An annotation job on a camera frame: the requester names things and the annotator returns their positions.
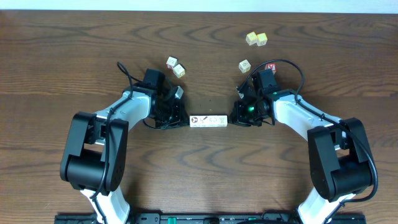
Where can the red letter A block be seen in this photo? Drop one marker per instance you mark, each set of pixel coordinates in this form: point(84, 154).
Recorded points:
point(271, 66)

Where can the hammer picture block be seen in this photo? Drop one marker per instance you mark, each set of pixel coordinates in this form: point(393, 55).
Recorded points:
point(203, 121)

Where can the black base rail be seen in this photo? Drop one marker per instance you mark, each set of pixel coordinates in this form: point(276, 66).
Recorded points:
point(156, 218)

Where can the yellow block of pair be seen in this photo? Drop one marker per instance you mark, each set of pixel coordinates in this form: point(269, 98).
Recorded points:
point(261, 39)
point(251, 38)

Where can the white block red sides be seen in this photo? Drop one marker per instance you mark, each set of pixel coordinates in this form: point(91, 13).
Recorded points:
point(171, 62)

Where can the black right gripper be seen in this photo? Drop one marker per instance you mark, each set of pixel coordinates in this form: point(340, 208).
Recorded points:
point(237, 117)

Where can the yellow block right of pair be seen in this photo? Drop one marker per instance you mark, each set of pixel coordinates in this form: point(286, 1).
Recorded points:
point(261, 39)

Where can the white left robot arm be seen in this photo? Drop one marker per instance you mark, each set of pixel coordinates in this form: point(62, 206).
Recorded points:
point(94, 157)

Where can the white block yellow sides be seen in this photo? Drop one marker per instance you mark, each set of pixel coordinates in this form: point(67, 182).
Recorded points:
point(179, 71)

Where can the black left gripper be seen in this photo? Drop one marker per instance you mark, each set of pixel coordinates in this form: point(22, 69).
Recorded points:
point(175, 115)

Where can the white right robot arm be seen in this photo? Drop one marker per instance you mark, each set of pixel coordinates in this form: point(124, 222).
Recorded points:
point(342, 167)

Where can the blue sided picture block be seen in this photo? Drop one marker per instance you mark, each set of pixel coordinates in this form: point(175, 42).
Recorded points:
point(222, 121)

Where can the plain white picture block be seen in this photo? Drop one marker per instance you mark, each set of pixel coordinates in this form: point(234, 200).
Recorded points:
point(213, 121)

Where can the soccer ball picture block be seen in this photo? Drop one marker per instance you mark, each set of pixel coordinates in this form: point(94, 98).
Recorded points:
point(194, 121)

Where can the yellow block left of pair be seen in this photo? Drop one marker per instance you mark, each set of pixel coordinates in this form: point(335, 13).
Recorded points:
point(251, 38)

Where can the white block yellow drawing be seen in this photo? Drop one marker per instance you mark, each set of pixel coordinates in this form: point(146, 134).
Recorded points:
point(244, 66)

